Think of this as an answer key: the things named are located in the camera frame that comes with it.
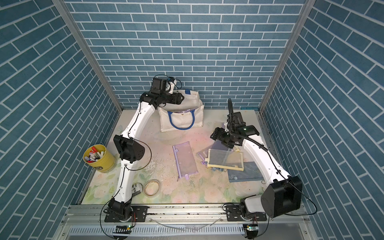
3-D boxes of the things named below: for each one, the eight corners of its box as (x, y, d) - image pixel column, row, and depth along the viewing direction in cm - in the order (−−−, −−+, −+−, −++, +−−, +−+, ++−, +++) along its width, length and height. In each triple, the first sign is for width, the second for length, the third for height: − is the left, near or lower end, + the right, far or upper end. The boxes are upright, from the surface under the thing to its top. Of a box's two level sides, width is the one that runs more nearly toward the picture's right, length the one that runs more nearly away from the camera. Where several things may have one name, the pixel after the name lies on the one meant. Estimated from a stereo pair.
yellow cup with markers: (94, 174, 89) (78, 163, 77) (102, 156, 96) (89, 144, 85) (114, 174, 89) (101, 163, 77) (120, 156, 96) (109, 144, 85)
